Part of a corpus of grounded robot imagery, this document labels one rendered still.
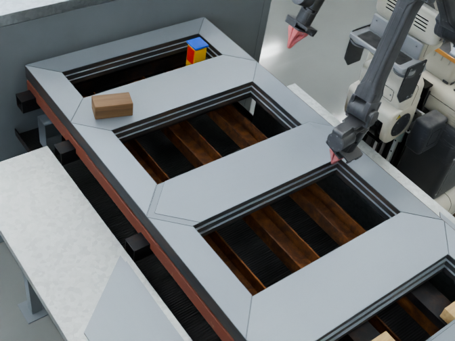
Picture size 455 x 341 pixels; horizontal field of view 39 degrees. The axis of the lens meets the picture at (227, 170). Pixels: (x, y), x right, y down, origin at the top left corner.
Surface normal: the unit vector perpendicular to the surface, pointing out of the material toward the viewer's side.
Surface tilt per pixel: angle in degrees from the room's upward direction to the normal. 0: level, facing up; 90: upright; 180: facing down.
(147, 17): 90
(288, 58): 0
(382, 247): 0
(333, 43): 0
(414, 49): 90
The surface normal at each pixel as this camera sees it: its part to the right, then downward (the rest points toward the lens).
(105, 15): 0.59, 0.62
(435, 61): -0.78, 0.39
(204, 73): 0.13, -0.71
